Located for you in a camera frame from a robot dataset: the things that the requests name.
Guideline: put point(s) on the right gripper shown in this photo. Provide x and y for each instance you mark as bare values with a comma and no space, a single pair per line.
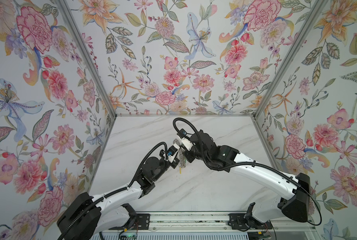
187,154

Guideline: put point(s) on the metal keyring disc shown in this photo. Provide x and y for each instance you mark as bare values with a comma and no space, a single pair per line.
180,154

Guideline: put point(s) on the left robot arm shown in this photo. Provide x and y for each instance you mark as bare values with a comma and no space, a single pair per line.
89,215

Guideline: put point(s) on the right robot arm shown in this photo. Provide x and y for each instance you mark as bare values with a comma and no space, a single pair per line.
291,197

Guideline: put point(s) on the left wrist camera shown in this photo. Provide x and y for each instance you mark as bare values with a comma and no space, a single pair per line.
171,155

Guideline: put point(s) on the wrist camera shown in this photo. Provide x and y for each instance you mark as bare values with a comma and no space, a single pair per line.
171,155
185,140

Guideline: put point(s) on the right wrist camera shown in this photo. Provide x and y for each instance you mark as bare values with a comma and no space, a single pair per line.
185,140

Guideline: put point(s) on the aluminium front rail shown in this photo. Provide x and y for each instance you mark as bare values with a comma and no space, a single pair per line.
207,226

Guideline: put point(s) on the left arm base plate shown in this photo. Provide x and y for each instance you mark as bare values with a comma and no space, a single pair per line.
137,222

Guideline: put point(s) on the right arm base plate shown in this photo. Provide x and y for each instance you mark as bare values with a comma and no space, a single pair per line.
242,223

